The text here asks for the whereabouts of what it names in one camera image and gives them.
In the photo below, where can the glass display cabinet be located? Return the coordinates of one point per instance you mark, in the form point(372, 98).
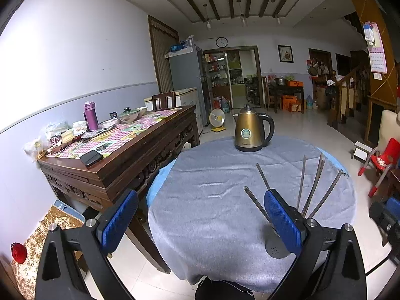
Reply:
point(215, 75)

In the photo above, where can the clear plastic bag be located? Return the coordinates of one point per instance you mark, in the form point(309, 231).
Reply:
point(56, 129)

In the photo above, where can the perforated metal utensil holder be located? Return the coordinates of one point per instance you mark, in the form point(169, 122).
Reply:
point(275, 248)

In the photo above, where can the small shallow bowl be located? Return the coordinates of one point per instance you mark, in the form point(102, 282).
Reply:
point(109, 123)

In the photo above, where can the person's dark clothing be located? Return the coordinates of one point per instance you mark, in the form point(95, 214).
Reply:
point(225, 290)

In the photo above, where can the light blue plastic basin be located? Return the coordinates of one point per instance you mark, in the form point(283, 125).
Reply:
point(67, 208)

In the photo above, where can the brown folded umbrella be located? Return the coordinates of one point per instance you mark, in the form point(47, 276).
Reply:
point(64, 147)

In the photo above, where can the blue plastic bag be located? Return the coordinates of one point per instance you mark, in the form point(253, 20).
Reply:
point(176, 47)

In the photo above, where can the dark wooden chair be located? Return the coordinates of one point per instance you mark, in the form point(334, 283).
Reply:
point(164, 100)
point(267, 93)

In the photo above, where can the white step stool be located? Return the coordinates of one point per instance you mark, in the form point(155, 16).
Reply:
point(361, 150)

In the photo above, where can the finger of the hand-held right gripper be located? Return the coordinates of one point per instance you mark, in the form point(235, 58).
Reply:
point(395, 207)

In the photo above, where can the beige sofa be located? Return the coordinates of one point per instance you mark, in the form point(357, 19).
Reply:
point(389, 125)

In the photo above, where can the wall light switch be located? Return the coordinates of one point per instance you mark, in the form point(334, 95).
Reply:
point(377, 76)

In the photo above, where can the black phone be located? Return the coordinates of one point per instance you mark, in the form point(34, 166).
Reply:
point(91, 158)

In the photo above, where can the yellowish snack bag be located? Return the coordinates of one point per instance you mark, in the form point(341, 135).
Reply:
point(34, 150)

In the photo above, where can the dark wooden door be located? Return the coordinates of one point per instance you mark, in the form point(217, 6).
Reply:
point(343, 64)
point(322, 53)

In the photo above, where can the gold floral mat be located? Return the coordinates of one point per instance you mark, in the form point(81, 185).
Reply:
point(40, 234)

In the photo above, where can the white hanging bag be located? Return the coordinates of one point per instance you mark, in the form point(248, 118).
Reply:
point(368, 34)

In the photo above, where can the kitchen sliding door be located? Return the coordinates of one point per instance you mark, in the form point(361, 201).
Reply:
point(243, 75)

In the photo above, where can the dark glass jar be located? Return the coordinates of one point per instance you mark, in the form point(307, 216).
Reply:
point(113, 115)

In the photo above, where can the orange cardboard boxes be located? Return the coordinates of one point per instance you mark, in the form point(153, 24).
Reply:
point(292, 103)

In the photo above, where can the framed wall picture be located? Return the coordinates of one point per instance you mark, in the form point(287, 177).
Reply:
point(285, 53)

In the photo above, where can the set of dark chopsticks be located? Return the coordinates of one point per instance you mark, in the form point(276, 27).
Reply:
point(258, 205)

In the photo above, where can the white tissue pack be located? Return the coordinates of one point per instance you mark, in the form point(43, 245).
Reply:
point(79, 127)

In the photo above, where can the grey table cloth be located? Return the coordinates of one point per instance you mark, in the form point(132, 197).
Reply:
point(212, 212)

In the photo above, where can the metal basin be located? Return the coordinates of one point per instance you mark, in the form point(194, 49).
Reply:
point(280, 81)

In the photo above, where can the round wall clock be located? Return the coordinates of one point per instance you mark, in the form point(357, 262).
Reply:
point(222, 42)

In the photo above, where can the round heater yellow base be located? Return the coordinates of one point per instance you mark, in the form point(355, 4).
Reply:
point(217, 118)

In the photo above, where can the flat orange box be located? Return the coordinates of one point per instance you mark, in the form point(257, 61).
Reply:
point(295, 84)

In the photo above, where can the white ceramic bowl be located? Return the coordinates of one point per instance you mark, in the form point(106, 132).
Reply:
point(141, 111)

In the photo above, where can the red plastic child chair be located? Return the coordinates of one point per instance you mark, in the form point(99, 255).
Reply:
point(387, 154)

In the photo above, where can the bowl with glass lid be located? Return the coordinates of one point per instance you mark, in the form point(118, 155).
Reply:
point(128, 115)

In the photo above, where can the white chest freezer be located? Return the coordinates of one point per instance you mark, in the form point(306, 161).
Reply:
point(187, 100)

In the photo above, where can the dark wooden side table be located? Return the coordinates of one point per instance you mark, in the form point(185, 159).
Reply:
point(286, 90)

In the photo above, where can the pink wall calendar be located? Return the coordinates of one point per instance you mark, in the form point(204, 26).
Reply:
point(378, 59)

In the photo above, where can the blue water jug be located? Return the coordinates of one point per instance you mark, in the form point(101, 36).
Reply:
point(225, 105)
point(309, 102)

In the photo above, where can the red round object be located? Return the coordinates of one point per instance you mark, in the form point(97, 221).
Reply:
point(18, 253)

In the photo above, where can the gold electric kettle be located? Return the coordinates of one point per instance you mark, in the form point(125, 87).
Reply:
point(248, 134)

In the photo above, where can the wooden stair railing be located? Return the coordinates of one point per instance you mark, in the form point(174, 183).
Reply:
point(347, 97)

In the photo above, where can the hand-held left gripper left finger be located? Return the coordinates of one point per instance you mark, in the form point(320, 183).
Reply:
point(120, 222)

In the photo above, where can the pink checked tablecloth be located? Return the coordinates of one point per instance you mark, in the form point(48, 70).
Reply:
point(125, 137)

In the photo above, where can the grey refrigerator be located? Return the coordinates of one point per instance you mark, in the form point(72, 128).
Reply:
point(184, 68)

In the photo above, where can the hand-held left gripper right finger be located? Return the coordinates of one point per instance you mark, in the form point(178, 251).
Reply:
point(281, 222)

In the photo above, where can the clear plastic bottle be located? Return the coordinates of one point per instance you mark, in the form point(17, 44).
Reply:
point(190, 41)

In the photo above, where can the pendant lamp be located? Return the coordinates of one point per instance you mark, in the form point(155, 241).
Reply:
point(242, 20)
point(278, 19)
point(208, 23)

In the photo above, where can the hanging bags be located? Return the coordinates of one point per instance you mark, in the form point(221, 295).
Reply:
point(318, 68)

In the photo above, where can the purple thermos bottle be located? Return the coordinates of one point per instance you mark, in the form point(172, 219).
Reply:
point(91, 118)

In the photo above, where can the carved dark wooden table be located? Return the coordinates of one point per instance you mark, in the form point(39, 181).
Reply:
point(131, 165)

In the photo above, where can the red canister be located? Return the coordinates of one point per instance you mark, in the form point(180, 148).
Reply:
point(217, 103)

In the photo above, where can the brown curtain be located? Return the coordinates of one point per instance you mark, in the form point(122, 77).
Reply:
point(162, 56)

